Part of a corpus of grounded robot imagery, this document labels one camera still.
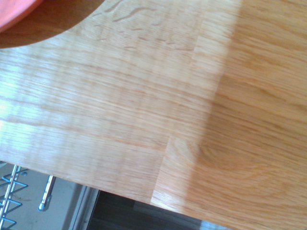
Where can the pink plastic plate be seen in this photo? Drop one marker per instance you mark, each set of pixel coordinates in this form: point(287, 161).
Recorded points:
point(14, 12)

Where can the grey dishwasher door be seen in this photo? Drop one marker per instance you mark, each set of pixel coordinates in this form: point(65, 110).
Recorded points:
point(60, 206)

